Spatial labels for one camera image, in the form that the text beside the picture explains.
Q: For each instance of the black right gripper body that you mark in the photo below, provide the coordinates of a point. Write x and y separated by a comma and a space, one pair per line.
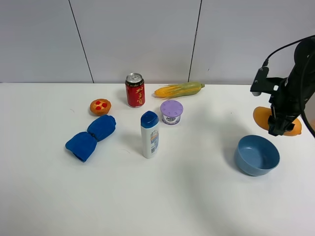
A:
285, 104

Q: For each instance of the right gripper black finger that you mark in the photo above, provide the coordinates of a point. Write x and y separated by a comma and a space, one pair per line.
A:
279, 126

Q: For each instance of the orange mango toy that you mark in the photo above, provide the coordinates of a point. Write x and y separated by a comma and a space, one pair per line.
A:
261, 115

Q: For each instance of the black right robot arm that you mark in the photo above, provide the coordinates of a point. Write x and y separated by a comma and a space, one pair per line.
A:
304, 59

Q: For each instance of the blue bowl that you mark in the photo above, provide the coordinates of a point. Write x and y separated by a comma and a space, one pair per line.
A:
256, 156

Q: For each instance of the corn cob toy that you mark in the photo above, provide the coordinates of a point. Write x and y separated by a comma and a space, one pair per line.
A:
179, 90

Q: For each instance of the purple lidded small jar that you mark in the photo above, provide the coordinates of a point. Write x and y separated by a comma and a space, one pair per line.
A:
171, 111

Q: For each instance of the white bottle blue cap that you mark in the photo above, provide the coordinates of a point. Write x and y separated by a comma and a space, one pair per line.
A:
149, 133

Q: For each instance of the red drink can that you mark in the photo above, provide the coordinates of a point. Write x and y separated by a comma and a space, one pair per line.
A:
135, 90

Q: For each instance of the orange fruit tart toy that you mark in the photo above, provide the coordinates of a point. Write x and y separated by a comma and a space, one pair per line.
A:
100, 107

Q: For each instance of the rolled blue cloth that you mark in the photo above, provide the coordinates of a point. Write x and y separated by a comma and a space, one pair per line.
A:
83, 144

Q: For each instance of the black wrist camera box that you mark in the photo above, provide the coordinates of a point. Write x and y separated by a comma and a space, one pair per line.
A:
264, 84

